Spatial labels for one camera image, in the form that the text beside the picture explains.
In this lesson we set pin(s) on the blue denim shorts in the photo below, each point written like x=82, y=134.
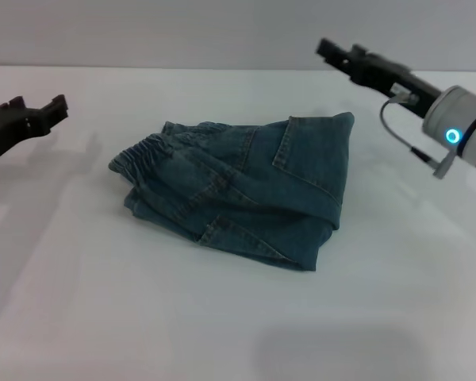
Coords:
x=254, y=190

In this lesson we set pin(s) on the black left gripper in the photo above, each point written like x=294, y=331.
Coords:
x=12, y=131

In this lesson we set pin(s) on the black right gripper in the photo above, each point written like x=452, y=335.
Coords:
x=396, y=79

